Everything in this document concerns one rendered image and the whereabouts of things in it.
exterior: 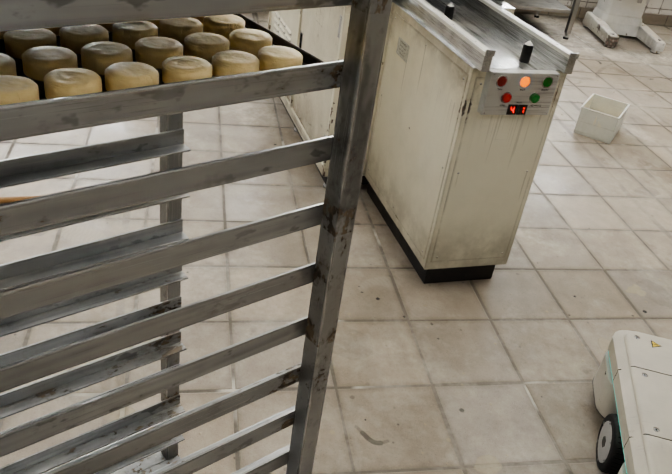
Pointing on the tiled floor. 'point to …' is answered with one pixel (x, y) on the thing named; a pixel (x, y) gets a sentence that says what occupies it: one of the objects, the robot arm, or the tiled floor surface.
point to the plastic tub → (601, 118)
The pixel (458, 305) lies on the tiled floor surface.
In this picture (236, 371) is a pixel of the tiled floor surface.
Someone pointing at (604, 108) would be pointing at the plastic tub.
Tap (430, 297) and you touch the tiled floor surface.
